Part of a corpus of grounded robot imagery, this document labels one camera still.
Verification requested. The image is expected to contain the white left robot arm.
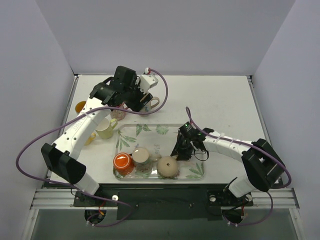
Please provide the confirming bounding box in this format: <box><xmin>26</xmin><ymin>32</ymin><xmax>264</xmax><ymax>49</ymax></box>
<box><xmin>41</xmin><ymin>66</ymin><xmax>158</xmax><ymax>206</ymax></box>

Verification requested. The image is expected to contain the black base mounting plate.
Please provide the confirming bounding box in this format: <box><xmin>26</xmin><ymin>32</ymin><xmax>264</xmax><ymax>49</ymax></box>
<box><xmin>73</xmin><ymin>183</ymin><xmax>253</xmax><ymax>221</ymax></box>

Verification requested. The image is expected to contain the aluminium frame rail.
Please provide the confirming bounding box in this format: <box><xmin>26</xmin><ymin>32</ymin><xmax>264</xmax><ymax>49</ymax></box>
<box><xmin>30</xmin><ymin>188</ymin><xmax>300</xmax><ymax>210</ymax></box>

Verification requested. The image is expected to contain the cream floral mug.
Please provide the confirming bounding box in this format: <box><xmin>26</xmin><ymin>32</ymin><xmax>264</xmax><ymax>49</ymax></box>
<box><xmin>139</xmin><ymin>95</ymin><xmax>160</xmax><ymax>117</ymax></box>

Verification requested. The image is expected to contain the lime green mug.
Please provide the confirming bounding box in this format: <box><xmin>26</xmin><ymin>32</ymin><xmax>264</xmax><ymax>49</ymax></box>
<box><xmin>95</xmin><ymin>118</ymin><xmax>118</xmax><ymax>140</ymax></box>

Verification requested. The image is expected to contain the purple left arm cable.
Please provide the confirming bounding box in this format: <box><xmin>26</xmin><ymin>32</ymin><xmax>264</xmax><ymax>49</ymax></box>
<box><xmin>14</xmin><ymin>67</ymin><xmax>169</xmax><ymax>227</ymax></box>

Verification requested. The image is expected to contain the cream coral pattern mug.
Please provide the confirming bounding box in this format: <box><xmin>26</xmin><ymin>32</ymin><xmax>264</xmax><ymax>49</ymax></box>
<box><xmin>131</xmin><ymin>147</ymin><xmax>162</xmax><ymax>174</ymax></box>

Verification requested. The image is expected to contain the yellow mug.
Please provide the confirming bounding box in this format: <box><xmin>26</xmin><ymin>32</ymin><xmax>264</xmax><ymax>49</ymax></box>
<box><xmin>84</xmin><ymin>132</ymin><xmax>97</xmax><ymax>146</ymax></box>

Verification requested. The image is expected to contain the orange mug black handle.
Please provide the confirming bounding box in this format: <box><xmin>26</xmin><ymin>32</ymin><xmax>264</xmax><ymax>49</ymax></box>
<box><xmin>113</xmin><ymin>152</ymin><xmax>135</xmax><ymax>176</ymax></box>

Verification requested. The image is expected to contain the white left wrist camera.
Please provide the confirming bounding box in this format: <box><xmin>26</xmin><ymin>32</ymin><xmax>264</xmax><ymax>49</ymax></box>
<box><xmin>139</xmin><ymin>74</ymin><xmax>159</xmax><ymax>93</ymax></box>

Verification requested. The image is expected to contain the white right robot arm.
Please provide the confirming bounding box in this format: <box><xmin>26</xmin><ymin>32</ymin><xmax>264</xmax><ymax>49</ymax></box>
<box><xmin>171</xmin><ymin>122</ymin><xmax>285</xmax><ymax>205</ymax></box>

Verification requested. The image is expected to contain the beige round teapot mug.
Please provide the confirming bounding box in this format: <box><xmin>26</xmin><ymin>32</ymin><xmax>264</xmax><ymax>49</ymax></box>
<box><xmin>156</xmin><ymin>156</ymin><xmax>179</xmax><ymax>179</ymax></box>

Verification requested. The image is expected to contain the blue butterfly mug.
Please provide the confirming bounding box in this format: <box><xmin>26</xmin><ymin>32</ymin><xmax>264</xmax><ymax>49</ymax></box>
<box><xmin>74</xmin><ymin>101</ymin><xmax>86</xmax><ymax>115</ymax></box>

